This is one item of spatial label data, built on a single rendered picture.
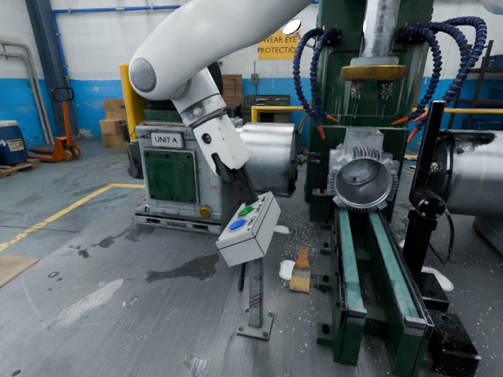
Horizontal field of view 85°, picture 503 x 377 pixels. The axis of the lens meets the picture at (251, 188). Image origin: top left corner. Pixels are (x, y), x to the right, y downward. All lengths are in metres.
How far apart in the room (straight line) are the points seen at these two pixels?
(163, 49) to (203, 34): 0.06
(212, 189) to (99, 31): 6.54
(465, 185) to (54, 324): 1.04
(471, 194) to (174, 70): 0.79
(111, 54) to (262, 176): 6.45
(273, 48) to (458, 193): 5.37
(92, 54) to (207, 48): 6.97
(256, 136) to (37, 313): 0.71
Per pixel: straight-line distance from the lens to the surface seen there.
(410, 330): 0.57
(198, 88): 0.50
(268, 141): 0.85
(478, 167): 0.92
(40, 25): 7.84
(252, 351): 0.63
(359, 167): 1.05
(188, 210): 0.97
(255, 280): 0.57
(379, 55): 0.92
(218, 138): 0.49
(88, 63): 7.43
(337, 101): 1.15
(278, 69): 6.00
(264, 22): 0.46
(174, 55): 0.43
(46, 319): 0.82
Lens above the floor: 1.29
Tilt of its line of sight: 21 degrees down
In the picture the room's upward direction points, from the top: straight up
